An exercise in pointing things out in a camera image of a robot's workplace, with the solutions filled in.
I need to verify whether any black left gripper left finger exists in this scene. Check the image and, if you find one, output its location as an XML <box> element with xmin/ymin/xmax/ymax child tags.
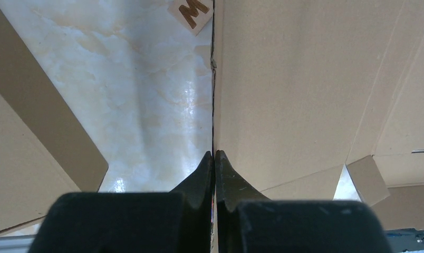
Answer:
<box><xmin>29</xmin><ymin>152</ymin><xmax>213</xmax><ymax>252</ymax></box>

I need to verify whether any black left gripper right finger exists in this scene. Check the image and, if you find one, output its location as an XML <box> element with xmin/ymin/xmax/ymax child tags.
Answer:
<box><xmin>215</xmin><ymin>150</ymin><xmax>391</xmax><ymax>252</ymax></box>

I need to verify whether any large cardboard box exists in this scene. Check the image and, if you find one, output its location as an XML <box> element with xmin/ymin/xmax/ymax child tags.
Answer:
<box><xmin>213</xmin><ymin>1</ymin><xmax>424</xmax><ymax>230</ymax></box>

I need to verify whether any small folded cardboard box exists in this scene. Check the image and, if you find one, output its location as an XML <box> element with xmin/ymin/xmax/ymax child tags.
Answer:
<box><xmin>0</xmin><ymin>9</ymin><xmax>109</xmax><ymax>236</ymax></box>

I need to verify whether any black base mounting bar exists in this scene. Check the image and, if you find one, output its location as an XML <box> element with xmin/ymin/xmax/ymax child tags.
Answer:
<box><xmin>385</xmin><ymin>228</ymin><xmax>424</xmax><ymax>252</ymax></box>

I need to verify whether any wooden letter cube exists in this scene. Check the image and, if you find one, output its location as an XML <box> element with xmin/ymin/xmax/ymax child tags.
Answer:
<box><xmin>168</xmin><ymin>0</ymin><xmax>214</xmax><ymax>36</ymax></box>

